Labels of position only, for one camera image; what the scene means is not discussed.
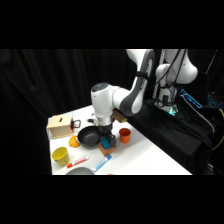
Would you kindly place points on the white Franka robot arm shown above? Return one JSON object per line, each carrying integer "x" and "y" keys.
{"x": 103, "y": 100}

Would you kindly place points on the light wooden box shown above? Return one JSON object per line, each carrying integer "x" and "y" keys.
{"x": 60, "y": 128}

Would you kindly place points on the orange plastic cup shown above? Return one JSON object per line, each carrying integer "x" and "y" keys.
{"x": 125, "y": 136}

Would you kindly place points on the grey bowl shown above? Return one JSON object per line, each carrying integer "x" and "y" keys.
{"x": 80, "y": 171}

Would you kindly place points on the black frying pan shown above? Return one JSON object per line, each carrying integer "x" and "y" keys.
{"x": 88, "y": 137}

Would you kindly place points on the blue-lit black device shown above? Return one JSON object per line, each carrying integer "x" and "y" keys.
{"x": 193, "y": 99}

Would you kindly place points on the small green light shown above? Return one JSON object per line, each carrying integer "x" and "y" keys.
{"x": 172, "y": 111}

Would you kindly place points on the yellow plastic cup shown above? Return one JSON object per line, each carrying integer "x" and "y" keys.
{"x": 60, "y": 158}

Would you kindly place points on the orange toy pumpkin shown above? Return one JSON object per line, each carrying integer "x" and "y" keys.
{"x": 73, "y": 142}

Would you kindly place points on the black cloth-covered stand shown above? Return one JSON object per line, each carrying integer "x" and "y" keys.
{"x": 180, "y": 140}

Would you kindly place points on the lit keyboard device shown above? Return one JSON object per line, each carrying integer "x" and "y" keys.
{"x": 216, "y": 101}

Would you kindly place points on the red and white marker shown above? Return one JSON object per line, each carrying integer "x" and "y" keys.
{"x": 78, "y": 162}

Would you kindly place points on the black curtain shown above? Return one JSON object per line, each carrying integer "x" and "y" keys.
{"x": 33, "y": 83}

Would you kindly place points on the blue and white marker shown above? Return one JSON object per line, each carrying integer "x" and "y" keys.
{"x": 101, "y": 163}

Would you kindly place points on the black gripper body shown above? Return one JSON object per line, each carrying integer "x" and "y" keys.
{"x": 106, "y": 129}

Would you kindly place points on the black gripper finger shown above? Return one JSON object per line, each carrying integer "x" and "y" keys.
{"x": 102, "y": 136}
{"x": 112, "y": 138}

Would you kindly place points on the small orange object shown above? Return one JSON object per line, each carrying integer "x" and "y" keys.
{"x": 110, "y": 174}

